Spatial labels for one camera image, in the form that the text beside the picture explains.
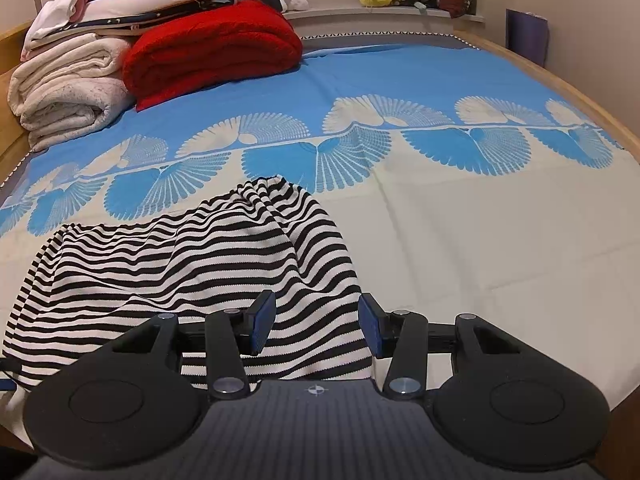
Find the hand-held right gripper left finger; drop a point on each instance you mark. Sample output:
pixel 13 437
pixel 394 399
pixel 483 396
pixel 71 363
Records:
pixel 264 322

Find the red folded blanket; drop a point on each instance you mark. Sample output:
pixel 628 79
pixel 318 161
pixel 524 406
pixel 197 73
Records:
pixel 210 50

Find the navy patterned cloth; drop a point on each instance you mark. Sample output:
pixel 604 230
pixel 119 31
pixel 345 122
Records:
pixel 165 12

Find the black white fine-striped garment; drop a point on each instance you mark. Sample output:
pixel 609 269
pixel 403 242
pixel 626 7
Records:
pixel 200 260

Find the blue cream printed bedsheet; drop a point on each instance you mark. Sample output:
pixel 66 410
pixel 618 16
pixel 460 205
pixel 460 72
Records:
pixel 425 220

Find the pink white cloth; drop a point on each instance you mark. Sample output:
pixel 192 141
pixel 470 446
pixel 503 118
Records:
pixel 60 15

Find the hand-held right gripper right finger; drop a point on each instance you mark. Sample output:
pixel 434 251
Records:
pixel 371 325

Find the white folded blanket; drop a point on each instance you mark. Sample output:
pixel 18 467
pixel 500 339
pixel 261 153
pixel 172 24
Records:
pixel 65 90

